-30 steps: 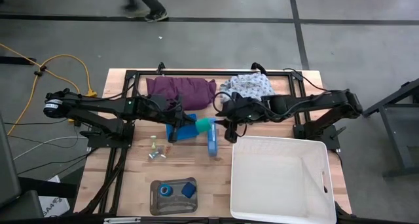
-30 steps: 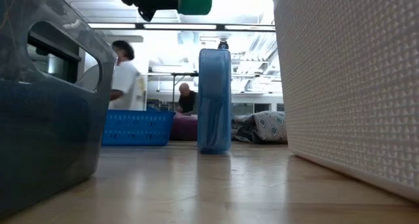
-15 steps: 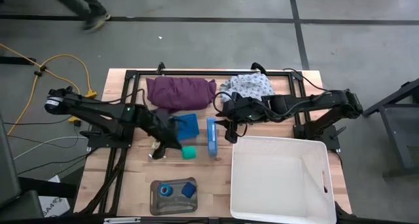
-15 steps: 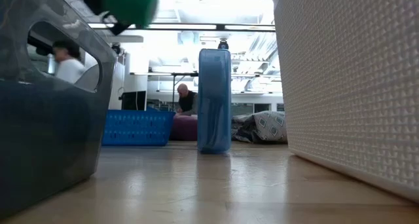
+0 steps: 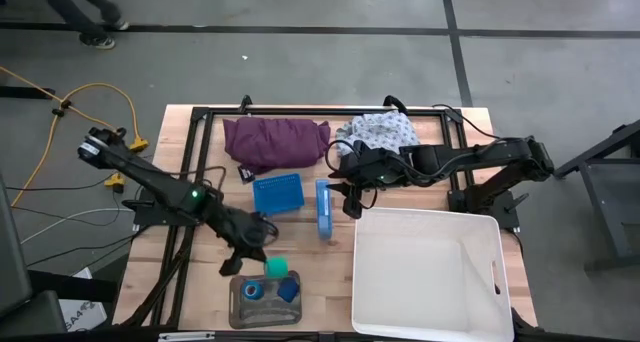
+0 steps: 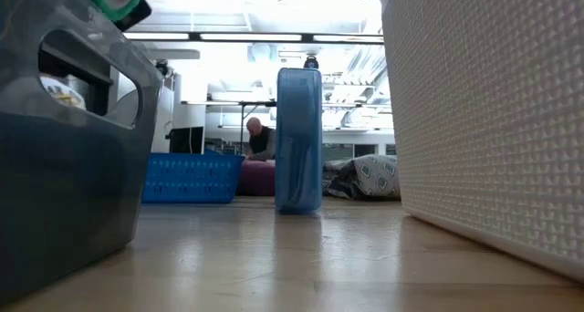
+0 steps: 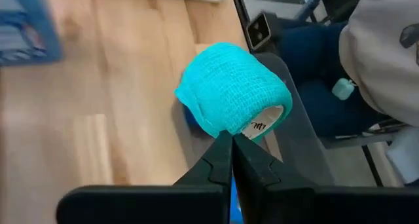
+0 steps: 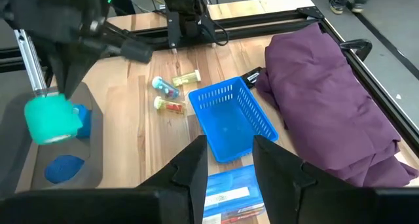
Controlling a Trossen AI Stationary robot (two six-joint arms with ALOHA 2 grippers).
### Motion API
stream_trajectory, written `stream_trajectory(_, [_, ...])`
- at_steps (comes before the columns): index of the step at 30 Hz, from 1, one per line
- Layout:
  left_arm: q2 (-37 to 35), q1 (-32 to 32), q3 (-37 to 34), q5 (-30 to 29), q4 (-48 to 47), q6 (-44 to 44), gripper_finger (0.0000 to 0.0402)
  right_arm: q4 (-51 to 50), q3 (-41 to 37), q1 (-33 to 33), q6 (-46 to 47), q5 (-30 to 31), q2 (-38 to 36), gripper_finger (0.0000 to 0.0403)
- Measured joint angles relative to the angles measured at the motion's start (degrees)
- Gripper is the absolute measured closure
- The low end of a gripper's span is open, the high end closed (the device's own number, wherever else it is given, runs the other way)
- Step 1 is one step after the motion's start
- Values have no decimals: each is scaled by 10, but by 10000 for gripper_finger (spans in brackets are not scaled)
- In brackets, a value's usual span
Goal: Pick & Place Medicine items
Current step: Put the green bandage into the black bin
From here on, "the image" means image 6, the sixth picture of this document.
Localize green bandage roll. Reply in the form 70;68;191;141
75;0;143;23

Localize small blue perforated basket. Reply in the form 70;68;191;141
141;152;245;205

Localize white blue diamond-patterned cloth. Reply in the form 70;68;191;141
322;154;402;202

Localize purple cloth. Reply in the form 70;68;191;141
235;159;277;198

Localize black screen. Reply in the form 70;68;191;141
168;126;205;155

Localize large white textured basket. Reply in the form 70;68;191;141
378;0;584;284

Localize person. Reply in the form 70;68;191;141
244;116;277;162

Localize grey translucent plastic bin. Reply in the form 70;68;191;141
0;0;165;307

